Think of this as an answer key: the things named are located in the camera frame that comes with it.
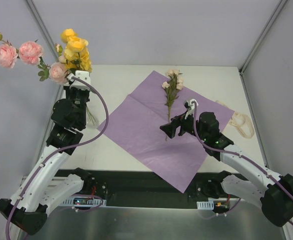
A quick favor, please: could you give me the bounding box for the pink and purple wrapping paper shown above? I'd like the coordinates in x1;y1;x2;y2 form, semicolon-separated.
90;68;230;192

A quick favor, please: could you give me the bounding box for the yellow flower bunch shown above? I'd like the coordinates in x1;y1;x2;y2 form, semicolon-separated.
59;28;93;73

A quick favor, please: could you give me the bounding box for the peach flower bunch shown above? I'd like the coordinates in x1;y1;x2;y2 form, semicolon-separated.
160;68;185;142

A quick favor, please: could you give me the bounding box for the cream ribbon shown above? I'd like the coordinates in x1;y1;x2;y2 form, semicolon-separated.
228;111;255;139

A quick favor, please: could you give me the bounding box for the pink flower stem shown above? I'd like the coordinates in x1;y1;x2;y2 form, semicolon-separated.
0;32;68;85

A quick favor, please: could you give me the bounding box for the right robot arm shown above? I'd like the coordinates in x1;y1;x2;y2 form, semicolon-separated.
159;112;293;227

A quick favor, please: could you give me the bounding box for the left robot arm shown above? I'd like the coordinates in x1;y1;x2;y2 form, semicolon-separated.
0;85;93;240

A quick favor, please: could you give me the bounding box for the clear glass vase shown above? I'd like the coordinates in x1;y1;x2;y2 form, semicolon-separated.
86;105;99;129

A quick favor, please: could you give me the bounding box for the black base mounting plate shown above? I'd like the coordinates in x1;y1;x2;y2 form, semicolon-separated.
51;167;274;210

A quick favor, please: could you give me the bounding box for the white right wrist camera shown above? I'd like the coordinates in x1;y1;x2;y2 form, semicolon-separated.
184;98;199;120

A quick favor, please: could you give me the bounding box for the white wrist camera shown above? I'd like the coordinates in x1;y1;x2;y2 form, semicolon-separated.
66;70;91;90
184;98;199;120

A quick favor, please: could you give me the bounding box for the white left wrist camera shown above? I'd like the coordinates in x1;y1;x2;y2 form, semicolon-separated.
66;70;91;90

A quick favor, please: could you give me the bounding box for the left aluminium frame post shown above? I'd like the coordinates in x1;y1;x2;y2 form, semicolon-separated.
23;0;59;60

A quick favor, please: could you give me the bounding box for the aluminium frame post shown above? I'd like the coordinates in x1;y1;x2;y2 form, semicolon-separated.
238;0;289;76
23;0;59;60

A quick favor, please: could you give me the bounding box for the right aluminium frame post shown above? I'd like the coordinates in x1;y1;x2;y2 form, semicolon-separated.
238;0;289;76

